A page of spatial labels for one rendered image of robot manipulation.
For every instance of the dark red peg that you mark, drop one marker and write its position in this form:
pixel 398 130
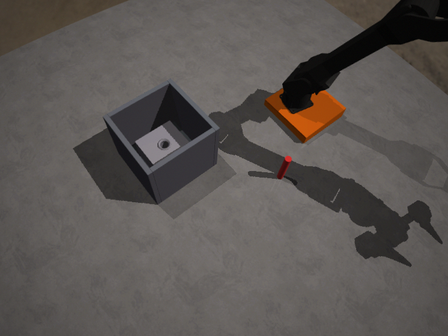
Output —
pixel 284 167

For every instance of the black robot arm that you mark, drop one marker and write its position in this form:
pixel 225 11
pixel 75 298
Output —
pixel 407 21

